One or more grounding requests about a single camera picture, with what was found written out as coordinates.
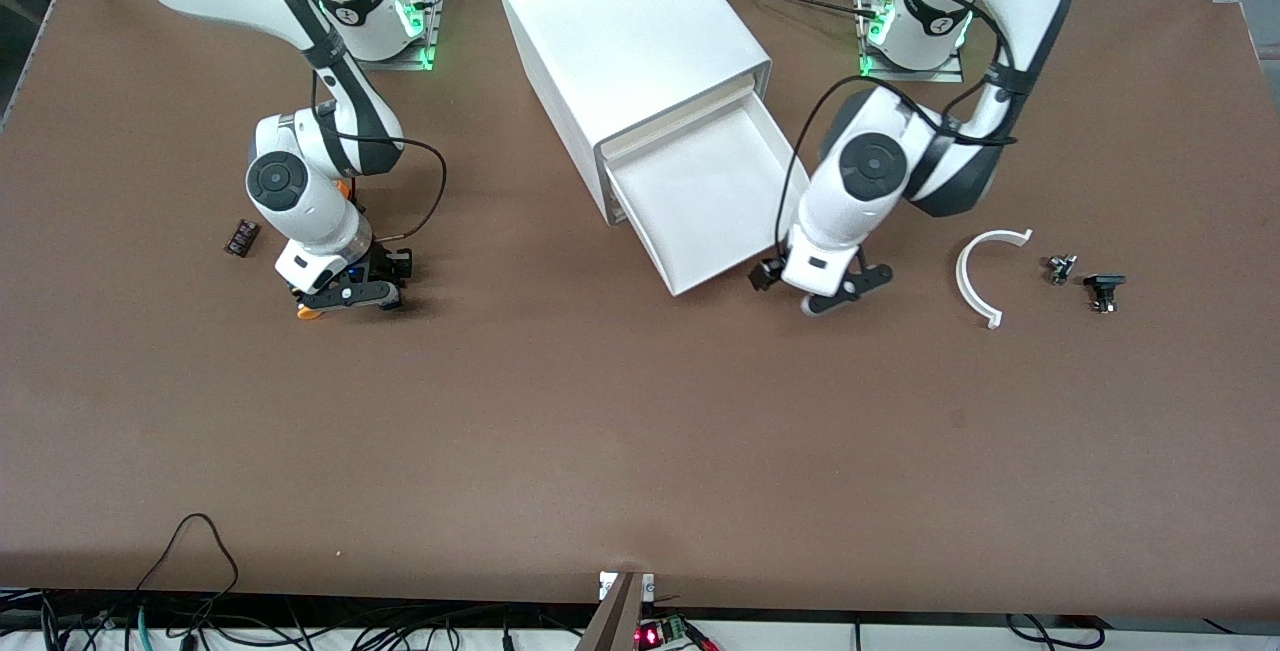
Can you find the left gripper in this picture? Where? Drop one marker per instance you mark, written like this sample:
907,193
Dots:
764,274

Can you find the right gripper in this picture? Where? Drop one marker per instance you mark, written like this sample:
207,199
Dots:
384,262

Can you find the white plastic bin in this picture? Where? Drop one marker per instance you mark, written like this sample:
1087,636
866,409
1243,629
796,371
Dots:
710,191

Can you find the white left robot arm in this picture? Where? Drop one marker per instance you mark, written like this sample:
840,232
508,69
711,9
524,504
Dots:
870,166

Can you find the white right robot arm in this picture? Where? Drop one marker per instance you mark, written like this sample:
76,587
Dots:
300,191

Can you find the orange button box black base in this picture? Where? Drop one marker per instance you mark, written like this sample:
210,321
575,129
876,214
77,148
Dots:
344,189

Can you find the orange push button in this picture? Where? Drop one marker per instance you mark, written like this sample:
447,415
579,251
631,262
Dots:
308,312

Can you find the cream white cabinet drawer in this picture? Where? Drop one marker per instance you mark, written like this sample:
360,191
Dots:
675,119

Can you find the white drawer cabinet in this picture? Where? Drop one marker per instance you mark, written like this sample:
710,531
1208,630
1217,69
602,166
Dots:
620,21

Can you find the small black electrical component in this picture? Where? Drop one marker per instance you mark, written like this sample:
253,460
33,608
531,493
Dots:
241,238

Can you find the small metal valve fitting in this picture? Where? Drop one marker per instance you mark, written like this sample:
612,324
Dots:
1060,269

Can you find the circuit board with red light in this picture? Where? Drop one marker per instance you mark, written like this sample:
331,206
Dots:
665,633

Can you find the white curved plastic bracket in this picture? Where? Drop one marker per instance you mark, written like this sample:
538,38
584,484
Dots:
961,281

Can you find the aluminium arm base plate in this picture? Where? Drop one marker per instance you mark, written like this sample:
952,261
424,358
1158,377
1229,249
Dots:
950,75
425,56

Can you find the black capped switch component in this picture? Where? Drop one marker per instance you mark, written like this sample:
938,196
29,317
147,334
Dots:
1104,282

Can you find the grey camera mounting beam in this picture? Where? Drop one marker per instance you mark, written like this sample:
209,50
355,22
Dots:
612,621

